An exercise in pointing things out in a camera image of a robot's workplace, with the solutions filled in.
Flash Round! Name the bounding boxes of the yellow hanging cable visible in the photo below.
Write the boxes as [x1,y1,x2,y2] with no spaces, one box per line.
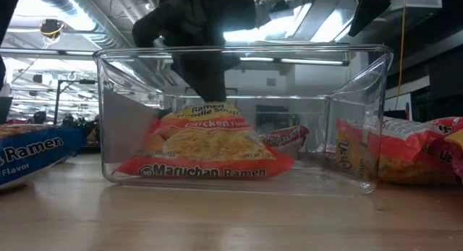
[396,0,407,111]

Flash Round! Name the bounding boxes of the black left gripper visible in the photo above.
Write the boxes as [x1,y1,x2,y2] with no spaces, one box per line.
[132,0,258,103]

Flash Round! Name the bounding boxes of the orange Maruchan ramen packet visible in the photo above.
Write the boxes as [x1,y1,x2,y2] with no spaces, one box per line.
[336,116,383,183]
[115,101,296,179]
[379,115,459,185]

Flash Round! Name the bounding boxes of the clear plastic bin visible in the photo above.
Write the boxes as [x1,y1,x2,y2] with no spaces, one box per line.
[158,94,336,163]
[93,44,394,196]

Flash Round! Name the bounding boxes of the black background equipment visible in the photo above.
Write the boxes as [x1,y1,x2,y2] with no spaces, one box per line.
[255,105,302,135]

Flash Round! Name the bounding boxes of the hanging yellow cable reel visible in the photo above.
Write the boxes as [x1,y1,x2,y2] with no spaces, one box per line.
[38,18,65,41]

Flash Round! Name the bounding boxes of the black pole stand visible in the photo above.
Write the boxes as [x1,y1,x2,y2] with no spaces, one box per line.
[53,78,97,126]

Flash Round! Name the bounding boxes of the blue Maruchan ramen packet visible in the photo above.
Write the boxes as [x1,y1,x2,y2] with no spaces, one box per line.
[0,124,86,192]

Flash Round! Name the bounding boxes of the black monitor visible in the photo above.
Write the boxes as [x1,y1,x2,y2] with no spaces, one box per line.
[0,95,14,124]

